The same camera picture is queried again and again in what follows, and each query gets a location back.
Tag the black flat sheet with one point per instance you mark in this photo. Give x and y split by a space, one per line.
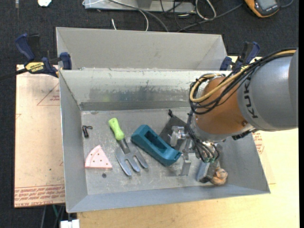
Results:
173 122

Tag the small black clip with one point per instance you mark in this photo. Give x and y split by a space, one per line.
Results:
85 132

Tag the tan knotted lump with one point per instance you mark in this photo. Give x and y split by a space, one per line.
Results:
219 177

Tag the brown cardboard board, red print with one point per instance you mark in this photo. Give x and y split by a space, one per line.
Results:
38 136

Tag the grey metal bin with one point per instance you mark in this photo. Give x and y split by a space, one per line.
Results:
142 91

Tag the shiny silver metal object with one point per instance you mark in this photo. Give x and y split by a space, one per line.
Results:
177 136

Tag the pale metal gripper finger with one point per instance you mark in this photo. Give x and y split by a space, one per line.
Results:
186 166
203 172

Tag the teal tape dispenser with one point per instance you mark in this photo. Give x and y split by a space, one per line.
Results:
164 154

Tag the pink wedge-shaped perforated pad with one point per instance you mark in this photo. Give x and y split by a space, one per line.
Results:
97 160

